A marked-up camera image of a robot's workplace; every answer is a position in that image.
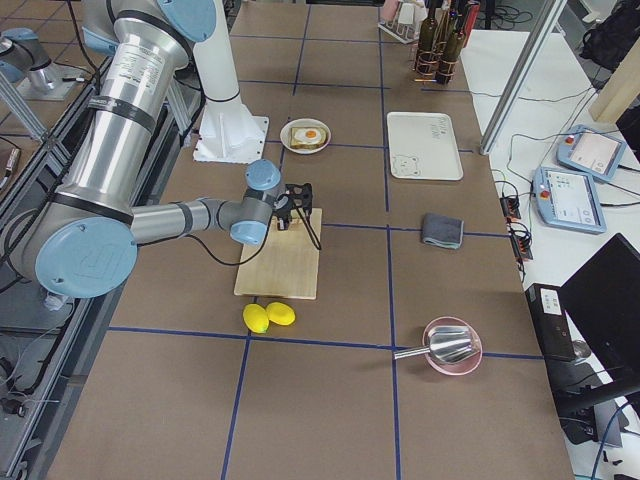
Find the dark wine bottle upper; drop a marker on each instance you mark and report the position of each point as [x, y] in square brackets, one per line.
[426, 38]

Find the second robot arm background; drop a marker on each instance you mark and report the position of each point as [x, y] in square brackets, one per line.
[26, 64]

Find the pink bowl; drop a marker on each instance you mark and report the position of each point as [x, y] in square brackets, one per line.
[464, 367]

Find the black computer box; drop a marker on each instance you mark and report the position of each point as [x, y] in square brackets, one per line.
[550, 322]

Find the white round plate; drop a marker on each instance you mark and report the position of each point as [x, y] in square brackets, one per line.
[284, 134]

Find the aluminium frame post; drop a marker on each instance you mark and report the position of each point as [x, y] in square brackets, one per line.
[543, 27]

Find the cream bear tray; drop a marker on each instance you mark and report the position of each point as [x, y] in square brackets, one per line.
[422, 146]

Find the white wire cup rack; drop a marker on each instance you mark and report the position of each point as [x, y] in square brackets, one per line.
[405, 26]

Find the blue teach pendant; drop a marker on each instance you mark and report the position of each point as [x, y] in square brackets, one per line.
[590, 151]
[568, 200]

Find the blue teach pendant far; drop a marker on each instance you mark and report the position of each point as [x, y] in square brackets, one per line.
[590, 151]

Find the bottom bread slice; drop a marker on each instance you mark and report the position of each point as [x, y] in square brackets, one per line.
[308, 147]

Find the wooden cutting board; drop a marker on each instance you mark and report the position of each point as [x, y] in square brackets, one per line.
[286, 267]

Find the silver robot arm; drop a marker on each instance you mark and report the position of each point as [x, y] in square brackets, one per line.
[82, 241]

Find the copper wire bottle rack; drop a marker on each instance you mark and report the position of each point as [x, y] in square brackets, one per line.
[429, 75]

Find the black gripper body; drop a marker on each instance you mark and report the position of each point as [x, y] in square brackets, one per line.
[283, 212]

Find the yellow lemon upper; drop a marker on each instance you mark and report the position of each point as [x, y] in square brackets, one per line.
[280, 313]

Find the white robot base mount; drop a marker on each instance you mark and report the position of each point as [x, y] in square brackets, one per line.
[229, 133]

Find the metal scoop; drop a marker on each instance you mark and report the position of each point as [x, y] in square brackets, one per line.
[446, 345]

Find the yellow lemon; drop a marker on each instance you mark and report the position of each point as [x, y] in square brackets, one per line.
[280, 313]
[256, 318]

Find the grey folded cloth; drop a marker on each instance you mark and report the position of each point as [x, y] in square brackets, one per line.
[442, 231]

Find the pink cup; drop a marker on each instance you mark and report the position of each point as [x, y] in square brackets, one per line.
[389, 9]

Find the yellow lemon lower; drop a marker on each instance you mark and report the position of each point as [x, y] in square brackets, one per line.
[256, 318]

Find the black monitor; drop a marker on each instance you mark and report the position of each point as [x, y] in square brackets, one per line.
[602, 300]

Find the blue teach pendant near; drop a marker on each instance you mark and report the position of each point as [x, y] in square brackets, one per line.
[568, 200]

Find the dark wine bottle lower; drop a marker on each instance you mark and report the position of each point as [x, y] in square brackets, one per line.
[452, 48]

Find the dark wine bottle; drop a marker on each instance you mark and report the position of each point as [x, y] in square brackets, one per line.
[426, 38]
[452, 48]

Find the fried egg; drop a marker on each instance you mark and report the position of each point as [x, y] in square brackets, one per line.
[306, 135]

